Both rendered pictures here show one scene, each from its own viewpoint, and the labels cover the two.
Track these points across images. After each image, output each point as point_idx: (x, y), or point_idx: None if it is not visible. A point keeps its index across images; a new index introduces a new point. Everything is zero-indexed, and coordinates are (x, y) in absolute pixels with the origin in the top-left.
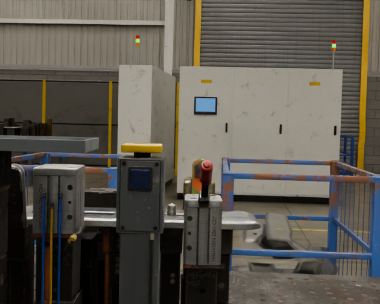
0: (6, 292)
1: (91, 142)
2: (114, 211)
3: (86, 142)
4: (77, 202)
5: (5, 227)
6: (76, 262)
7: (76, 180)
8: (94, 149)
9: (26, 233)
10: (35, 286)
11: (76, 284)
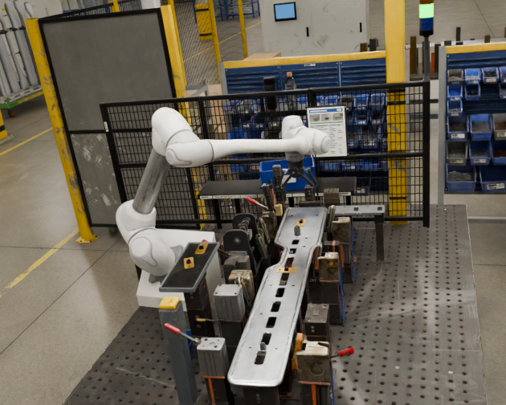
0: (204, 322)
1: (173, 289)
2: (275, 327)
3: (161, 288)
4: (219, 308)
5: (197, 300)
6: (231, 333)
7: (215, 300)
8: (181, 292)
9: (246, 308)
10: (406, 349)
11: (232, 341)
